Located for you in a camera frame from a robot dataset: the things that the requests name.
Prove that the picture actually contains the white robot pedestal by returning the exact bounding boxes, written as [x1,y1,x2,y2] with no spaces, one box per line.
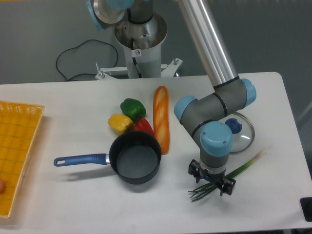
[95,12,183,80]

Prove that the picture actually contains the red bell pepper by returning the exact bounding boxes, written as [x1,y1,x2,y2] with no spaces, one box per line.
[133,118,154,136]

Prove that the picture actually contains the black object at table edge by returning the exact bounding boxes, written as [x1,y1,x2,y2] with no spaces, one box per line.
[300,197,312,222]

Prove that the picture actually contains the black cable on floor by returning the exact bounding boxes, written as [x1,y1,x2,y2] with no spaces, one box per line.
[56,39,119,82]

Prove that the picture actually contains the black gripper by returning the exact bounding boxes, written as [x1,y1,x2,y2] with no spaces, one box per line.
[188,159,236,196]

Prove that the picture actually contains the yellow woven basket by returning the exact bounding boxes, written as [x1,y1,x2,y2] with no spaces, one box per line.
[0,100,45,218]

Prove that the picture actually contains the glass pot lid blue knob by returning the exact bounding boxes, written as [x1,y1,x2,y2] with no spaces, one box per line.
[220,112,255,154]

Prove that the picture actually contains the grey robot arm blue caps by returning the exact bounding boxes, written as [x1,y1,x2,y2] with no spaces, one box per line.
[88,0,256,195]

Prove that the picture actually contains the black saucepan blue handle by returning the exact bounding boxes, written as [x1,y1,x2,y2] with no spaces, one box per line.
[54,131,162,185]

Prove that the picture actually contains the green onion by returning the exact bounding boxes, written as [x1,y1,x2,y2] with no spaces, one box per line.
[188,149,268,202]

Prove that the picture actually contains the orange baguette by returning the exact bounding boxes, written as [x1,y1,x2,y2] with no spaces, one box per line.
[153,86,170,155]

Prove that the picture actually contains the green bell pepper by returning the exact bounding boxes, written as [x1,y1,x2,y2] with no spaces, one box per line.
[120,98,146,123]

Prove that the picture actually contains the yellow bell pepper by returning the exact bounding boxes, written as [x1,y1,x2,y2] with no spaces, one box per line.
[107,114,134,135]

